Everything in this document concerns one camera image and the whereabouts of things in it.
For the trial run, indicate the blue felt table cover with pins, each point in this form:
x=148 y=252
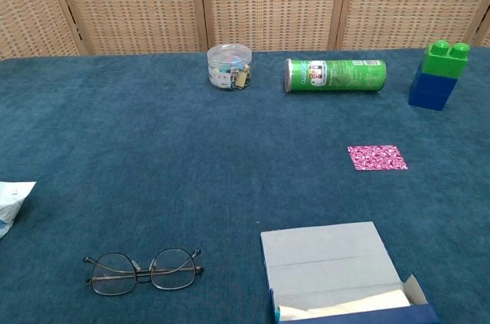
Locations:
x=153 y=148

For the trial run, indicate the white snack bag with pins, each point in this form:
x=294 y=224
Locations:
x=11 y=205

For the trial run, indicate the clear jar of binder clips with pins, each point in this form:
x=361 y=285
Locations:
x=229 y=71

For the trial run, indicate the cream paper sheet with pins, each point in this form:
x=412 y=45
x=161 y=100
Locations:
x=344 y=303

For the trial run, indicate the blue toy brick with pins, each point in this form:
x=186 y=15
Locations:
x=430 y=94

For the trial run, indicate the blue box with grey lid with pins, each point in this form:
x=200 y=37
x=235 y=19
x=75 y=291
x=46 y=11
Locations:
x=325 y=255

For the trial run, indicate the thin metal-frame eyeglasses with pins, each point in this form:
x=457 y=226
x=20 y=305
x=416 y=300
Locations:
x=111 y=276

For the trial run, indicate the pink patterned cloth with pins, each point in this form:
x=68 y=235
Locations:
x=377 y=158

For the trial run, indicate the green chips can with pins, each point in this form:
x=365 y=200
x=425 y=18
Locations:
x=337 y=76

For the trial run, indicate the green toy brick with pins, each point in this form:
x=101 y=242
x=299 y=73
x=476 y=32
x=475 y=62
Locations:
x=444 y=63

